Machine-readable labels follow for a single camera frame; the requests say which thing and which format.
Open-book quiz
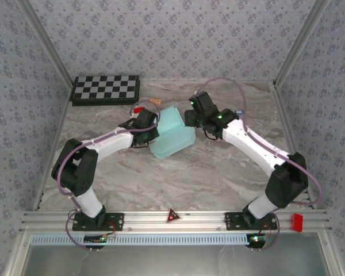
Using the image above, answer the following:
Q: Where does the light blue paper box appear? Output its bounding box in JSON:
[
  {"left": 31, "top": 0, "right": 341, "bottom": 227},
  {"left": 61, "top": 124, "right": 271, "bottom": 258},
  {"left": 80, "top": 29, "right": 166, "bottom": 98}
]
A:
[{"left": 148, "top": 105, "right": 196, "bottom": 160}]

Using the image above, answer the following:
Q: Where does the aluminium side rail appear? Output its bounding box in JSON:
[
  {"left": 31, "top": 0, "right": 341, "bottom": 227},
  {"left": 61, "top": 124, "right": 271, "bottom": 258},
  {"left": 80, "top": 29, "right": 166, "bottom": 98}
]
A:
[
  {"left": 270, "top": 82, "right": 317, "bottom": 209},
  {"left": 33, "top": 83, "right": 75, "bottom": 210}
]

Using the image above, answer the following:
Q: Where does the black grey chessboard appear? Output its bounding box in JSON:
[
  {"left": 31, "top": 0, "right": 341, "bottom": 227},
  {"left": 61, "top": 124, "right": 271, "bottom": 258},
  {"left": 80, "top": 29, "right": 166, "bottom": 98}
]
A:
[{"left": 68, "top": 75, "right": 141, "bottom": 107}]

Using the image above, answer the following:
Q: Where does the left circuit board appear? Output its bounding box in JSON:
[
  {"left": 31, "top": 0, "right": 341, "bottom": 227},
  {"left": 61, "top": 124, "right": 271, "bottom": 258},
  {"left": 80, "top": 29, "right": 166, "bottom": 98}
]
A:
[{"left": 83, "top": 234, "right": 109, "bottom": 245}]

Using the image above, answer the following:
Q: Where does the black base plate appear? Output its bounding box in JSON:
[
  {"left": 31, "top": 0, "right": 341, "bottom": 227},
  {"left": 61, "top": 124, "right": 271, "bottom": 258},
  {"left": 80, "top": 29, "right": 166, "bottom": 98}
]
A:
[
  {"left": 224, "top": 212, "right": 278, "bottom": 231},
  {"left": 72, "top": 212, "right": 125, "bottom": 232}
]

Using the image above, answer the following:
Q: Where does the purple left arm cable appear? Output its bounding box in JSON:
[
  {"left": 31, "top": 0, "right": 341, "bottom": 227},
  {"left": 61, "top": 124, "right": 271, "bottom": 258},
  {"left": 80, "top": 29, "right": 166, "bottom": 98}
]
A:
[{"left": 58, "top": 101, "right": 161, "bottom": 252}]

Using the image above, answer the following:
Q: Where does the slotted grey cable duct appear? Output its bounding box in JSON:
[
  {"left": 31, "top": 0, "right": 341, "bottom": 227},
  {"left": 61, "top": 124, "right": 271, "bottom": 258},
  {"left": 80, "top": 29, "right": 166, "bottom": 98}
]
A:
[{"left": 30, "top": 233, "right": 250, "bottom": 246}]

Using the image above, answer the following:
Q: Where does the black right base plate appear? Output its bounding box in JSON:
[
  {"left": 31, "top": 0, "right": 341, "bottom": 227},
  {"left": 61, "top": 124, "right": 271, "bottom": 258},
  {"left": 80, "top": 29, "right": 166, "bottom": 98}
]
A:
[{"left": 224, "top": 212, "right": 278, "bottom": 231}]

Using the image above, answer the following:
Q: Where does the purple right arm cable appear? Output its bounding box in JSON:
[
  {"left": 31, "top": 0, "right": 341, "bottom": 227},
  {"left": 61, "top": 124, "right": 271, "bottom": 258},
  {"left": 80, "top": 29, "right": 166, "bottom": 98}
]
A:
[{"left": 194, "top": 76, "right": 324, "bottom": 252}]

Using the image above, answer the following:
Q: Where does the right circuit board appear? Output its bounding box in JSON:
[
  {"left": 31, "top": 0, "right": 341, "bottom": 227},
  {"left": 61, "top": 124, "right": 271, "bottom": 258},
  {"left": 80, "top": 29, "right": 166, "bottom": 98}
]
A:
[{"left": 246, "top": 233, "right": 270, "bottom": 248}]

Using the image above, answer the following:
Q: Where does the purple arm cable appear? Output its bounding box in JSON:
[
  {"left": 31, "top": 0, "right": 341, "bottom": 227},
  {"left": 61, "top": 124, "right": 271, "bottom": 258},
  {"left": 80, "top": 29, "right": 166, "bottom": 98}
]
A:
[
  {"left": 58, "top": 101, "right": 161, "bottom": 252},
  {"left": 194, "top": 76, "right": 324, "bottom": 252}
]

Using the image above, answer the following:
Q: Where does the red block on rail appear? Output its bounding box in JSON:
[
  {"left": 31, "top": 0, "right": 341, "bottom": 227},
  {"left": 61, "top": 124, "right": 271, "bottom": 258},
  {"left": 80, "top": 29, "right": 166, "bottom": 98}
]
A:
[{"left": 292, "top": 213, "right": 304, "bottom": 232}]

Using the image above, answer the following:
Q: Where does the aluminium back rail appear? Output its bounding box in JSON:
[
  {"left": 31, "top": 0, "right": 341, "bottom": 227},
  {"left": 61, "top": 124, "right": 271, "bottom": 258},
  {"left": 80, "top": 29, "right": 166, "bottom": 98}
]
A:
[{"left": 139, "top": 79, "right": 277, "bottom": 86}]

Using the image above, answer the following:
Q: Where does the aluminium mounting rail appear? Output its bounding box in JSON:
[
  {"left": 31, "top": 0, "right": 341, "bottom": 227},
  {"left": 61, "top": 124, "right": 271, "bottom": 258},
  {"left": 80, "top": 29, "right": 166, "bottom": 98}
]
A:
[{"left": 19, "top": 209, "right": 333, "bottom": 233}]

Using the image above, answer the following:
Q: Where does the circuit board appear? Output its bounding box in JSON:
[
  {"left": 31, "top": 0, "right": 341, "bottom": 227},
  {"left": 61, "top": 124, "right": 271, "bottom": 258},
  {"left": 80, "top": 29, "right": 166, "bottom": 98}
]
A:
[
  {"left": 83, "top": 234, "right": 109, "bottom": 245},
  {"left": 246, "top": 233, "right": 270, "bottom": 248}
]

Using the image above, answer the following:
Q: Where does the aluminium frame post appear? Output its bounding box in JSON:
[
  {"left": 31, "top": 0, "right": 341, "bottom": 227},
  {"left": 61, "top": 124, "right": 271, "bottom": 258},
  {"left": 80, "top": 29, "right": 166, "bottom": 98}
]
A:
[
  {"left": 274, "top": 0, "right": 333, "bottom": 87},
  {"left": 16, "top": 0, "right": 75, "bottom": 90}
]

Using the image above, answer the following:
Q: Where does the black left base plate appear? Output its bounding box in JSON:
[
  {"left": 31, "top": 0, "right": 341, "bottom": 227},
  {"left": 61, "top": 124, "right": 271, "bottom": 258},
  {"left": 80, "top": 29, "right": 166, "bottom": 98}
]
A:
[{"left": 72, "top": 212, "right": 125, "bottom": 232}]

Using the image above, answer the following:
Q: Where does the red black triangle sign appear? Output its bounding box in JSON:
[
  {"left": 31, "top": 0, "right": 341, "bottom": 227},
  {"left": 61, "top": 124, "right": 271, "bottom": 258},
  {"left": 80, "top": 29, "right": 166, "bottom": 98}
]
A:
[{"left": 166, "top": 208, "right": 181, "bottom": 224}]

